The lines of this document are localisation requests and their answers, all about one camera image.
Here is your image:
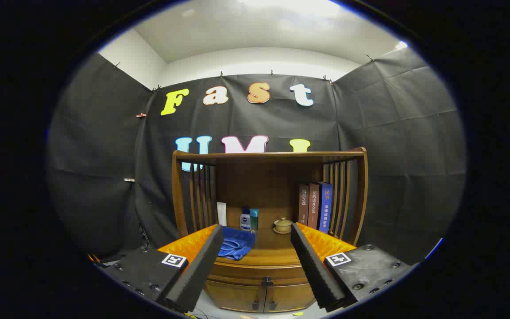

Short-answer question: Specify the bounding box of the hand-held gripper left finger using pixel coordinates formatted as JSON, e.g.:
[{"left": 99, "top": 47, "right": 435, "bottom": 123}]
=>
[{"left": 100, "top": 224, "right": 224, "bottom": 313}]

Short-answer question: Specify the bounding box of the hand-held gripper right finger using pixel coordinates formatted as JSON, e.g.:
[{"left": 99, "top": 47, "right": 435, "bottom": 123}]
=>
[{"left": 290, "top": 222, "right": 415, "bottom": 312}]

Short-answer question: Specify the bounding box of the wooden drawer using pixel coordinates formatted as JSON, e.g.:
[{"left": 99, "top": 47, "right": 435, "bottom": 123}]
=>
[{"left": 206, "top": 259, "right": 312, "bottom": 286}]

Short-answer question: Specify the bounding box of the wooden cabinet door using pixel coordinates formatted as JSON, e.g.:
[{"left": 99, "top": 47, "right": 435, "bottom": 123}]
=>
[
  {"left": 264, "top": 284, "right": 317, "bottom": 313},
  {"left": 204, "top": 280, "right": 268, "bottom": 313}
]

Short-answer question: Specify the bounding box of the wooden cabinet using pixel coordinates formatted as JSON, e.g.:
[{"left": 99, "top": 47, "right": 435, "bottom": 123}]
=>
[{"left": 171, "top": 147, "right": 368, "bottom": 313}]

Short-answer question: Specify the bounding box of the blue towel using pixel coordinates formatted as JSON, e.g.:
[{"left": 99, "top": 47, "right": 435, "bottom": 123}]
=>
[{"left": 216, "top": 226, "right": 256, "bottom": 261}]

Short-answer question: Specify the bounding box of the yellow lidded teacup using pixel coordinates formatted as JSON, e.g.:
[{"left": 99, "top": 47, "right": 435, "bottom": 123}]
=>
[{"left": 273, "top": 217, "right": 294, "bottom": 234}]

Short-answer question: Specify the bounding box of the blue book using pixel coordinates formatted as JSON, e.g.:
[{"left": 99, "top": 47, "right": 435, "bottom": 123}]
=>
[{"left": 317, "top": 182, "right": 333, "bottom": 234}]

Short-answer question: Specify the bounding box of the reddish brown book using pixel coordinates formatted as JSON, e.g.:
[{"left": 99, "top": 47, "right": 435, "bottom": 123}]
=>
[{"left": 307, "top": 183, "right": 320, "bottom": 230}]

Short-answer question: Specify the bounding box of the black backdrop cloth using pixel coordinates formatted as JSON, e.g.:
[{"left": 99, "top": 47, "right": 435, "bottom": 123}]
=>
[{"left": 46, "top": 47, "right": 467, "bottom": 266}]

